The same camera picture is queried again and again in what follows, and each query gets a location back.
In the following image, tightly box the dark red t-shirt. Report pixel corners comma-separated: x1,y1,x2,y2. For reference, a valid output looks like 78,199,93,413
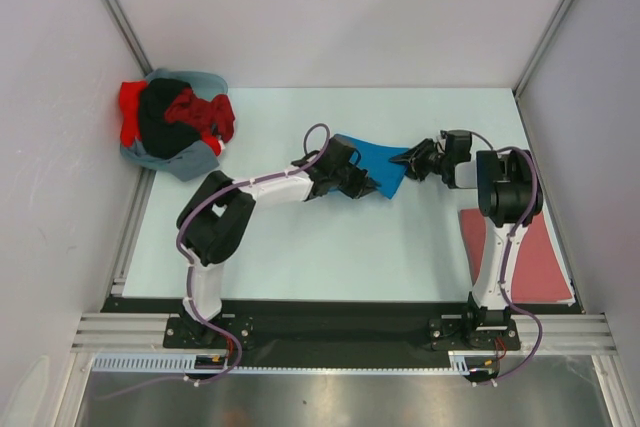
164,88,236,154

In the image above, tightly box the white slotted cable duct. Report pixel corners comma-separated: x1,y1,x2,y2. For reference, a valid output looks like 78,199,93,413
92,353,497,376

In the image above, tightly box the aluminium corner post left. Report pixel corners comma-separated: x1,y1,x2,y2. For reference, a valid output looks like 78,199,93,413
101,0,153,75

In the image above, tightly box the grey plastic basket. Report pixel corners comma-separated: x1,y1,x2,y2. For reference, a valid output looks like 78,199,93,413
120,69,229,170

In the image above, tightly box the grey t-shirt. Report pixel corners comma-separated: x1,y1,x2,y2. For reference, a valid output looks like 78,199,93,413
143,141,219,182

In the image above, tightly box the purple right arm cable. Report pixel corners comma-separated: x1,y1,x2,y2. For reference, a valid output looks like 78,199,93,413
469,131,545,321

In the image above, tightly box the blue t-shirt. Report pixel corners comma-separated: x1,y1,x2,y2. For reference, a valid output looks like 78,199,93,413
336,134,409,199

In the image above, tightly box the aluminium corner post right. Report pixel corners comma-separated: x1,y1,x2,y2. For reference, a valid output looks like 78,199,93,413
512,0,577,102

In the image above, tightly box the folded pink t-shirt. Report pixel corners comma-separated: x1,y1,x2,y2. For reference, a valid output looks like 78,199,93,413
459,209,575,305

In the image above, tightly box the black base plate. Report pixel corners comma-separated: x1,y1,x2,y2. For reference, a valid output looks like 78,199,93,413
101,296,582,369

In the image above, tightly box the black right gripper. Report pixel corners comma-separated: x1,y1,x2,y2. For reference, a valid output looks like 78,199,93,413
391,138,451,181

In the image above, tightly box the black t-shirt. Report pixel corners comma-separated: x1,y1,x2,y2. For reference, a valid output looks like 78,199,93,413
138,78,201,159

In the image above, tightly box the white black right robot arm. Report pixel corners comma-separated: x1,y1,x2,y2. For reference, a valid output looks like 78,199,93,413
390,130,544,351

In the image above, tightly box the aluminium corner post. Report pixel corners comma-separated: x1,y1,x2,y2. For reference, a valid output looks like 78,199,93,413
512,0,577,102
101,0,153,75

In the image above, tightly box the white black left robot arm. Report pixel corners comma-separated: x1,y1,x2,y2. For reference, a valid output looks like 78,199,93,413
176,136,381,347

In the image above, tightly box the bright red t-shirt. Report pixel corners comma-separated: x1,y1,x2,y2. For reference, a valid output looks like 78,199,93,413
118,80,147,148

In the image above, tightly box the aluminium front rail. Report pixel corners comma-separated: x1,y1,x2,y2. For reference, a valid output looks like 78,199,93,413
73,313,617,355

